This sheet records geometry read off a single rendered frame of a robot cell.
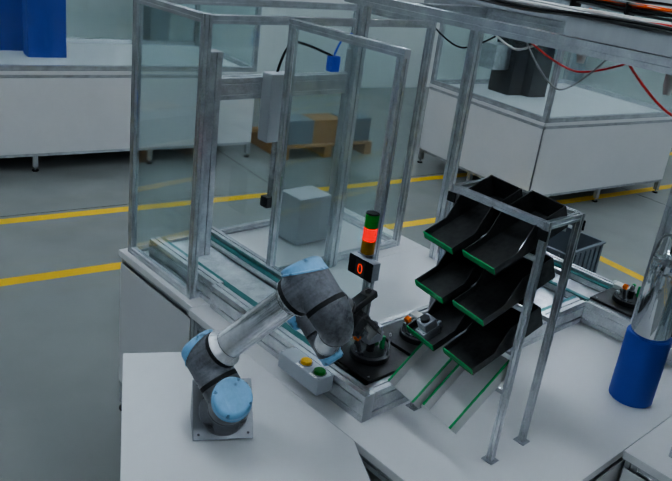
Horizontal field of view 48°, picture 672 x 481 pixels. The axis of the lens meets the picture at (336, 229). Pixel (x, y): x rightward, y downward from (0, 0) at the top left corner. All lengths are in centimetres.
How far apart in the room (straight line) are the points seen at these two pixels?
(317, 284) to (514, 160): 573
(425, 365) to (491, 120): 549
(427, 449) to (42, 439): 199
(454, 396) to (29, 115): 537
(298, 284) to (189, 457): 65
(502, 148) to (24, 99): 445
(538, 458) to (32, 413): 244
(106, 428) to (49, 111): 386
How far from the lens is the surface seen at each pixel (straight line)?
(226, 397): 216
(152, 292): 335
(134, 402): 253
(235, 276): 321
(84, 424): 389
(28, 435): 385
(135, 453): 233
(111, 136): 733
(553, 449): 262
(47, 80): 704
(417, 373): 245
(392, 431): 250
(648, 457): 275
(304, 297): 196
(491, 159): 777
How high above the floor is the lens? 232
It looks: 22 degrees down
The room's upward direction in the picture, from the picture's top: 8 degrees clockwise
